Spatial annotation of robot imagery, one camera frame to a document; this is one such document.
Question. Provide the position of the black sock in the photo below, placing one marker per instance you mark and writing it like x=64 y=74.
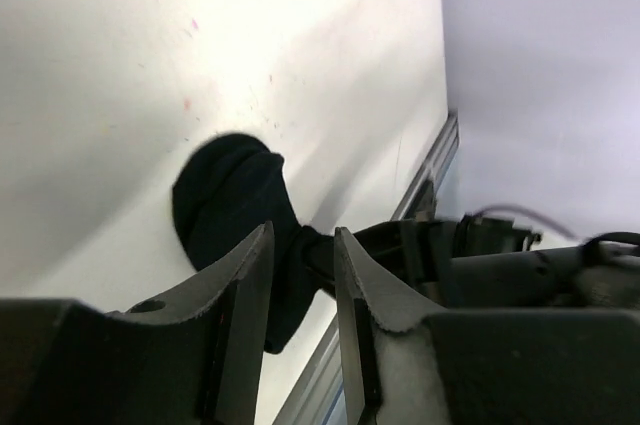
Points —
x=230 y=186

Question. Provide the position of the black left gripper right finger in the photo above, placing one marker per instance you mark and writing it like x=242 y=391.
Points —
x=388 y=359

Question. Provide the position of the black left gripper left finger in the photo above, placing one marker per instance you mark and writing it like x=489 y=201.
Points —
x=194 y=352

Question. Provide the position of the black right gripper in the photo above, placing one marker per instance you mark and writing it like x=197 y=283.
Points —
x=487 y=263

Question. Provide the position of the aluminium frame rail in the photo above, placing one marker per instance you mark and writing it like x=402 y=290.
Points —
x=317 y=397

